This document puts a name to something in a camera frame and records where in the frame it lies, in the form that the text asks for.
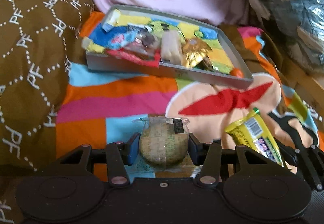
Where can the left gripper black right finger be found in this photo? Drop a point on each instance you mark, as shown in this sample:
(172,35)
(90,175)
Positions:
(208,156)

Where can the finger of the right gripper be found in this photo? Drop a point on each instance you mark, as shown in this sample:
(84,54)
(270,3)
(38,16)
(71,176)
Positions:
(308,160)

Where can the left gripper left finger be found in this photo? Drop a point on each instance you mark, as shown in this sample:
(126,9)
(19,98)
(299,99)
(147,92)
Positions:
(118,155)

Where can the round biscuit pack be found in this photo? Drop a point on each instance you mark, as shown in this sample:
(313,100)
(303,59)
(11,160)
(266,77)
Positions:
(163,145)

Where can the yellow snack bar pack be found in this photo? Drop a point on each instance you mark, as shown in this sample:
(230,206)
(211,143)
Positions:
(253,132)

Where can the small orange fruit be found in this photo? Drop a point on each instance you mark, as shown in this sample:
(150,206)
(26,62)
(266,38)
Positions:
(237,73)

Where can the red dried tofu snack pack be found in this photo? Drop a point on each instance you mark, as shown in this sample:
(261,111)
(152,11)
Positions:
(137,54)

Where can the gold foil snack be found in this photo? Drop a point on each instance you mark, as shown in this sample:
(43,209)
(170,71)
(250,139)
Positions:
(193,52)

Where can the clear pack of meatballs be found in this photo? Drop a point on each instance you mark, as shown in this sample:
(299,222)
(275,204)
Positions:
(143,43)

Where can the white rice cracker bar pack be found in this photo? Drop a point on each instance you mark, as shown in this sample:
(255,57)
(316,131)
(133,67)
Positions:
(171,47)

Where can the blue sachet with white text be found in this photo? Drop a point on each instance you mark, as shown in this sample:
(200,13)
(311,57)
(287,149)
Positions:
(139,28)

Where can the colourful cartoon bed sheet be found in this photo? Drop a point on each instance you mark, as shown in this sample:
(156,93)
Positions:
(102,108)

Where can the grey tray with cartoon drawing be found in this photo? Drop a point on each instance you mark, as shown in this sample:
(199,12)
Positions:
(213,69)

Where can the brown PF patterned pillow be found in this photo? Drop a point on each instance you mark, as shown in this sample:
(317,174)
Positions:
(39,43)

